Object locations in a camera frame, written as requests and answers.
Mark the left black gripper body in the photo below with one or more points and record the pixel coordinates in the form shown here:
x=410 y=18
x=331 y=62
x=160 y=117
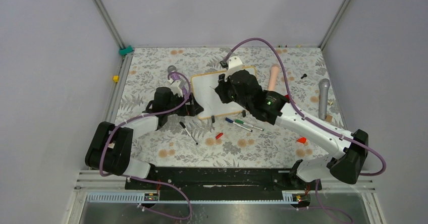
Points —
x=186 y=110

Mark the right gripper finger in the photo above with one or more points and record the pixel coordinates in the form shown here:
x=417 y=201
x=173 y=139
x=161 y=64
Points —
x=222 y=92
x=222 y=80

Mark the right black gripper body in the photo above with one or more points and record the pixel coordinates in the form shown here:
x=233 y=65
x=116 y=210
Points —
x=234 y=97

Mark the yellow framed whiteboard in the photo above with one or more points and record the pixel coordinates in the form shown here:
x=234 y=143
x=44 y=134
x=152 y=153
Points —
x=203 y=88

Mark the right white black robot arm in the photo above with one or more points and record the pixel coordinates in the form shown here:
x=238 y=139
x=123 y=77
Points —
x=347 y=151

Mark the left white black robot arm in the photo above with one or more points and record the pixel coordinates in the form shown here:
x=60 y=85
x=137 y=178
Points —
x=110 y=148

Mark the black whiteboard marker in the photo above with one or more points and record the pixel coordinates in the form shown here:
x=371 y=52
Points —
x=188 y=132

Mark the blue whiteboard marker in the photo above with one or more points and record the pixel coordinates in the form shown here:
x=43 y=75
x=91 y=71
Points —
x=238 y=124

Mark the green whiteboard marker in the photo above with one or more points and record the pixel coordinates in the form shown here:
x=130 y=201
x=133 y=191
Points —
x=248 y=125

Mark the floral table mat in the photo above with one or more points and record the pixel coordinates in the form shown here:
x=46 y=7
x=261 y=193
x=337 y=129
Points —
x=171 y=146

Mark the pink cylinder microphone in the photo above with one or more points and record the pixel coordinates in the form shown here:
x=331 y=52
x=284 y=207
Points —
x=274 y=71

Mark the purple glitter microphone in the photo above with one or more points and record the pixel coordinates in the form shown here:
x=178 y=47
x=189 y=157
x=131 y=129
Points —
x=172 y=72

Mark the yellow small cube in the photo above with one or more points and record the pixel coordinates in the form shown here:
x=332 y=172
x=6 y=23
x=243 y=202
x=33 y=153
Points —
x=116 y=78

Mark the red triangular block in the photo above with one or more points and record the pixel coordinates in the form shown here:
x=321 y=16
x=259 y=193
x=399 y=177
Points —
x=302 y=140

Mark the silver microphone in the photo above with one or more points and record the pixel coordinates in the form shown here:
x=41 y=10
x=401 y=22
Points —
x=324 y=86

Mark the teal corner clamp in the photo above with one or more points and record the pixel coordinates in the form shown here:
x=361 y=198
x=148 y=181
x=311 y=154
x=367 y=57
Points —
x=125 y=51

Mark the small wooden cube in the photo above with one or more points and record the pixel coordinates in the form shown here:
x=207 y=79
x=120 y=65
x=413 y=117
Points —
x=329 y=118

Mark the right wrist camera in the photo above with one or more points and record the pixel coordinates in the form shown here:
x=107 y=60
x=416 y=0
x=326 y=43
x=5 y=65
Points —
x=232 y=64

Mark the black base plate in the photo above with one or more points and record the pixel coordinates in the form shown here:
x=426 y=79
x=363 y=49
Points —
x=213 y=181

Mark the white slotted cable duct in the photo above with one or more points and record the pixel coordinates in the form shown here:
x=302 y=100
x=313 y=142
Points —
x=281 y=197

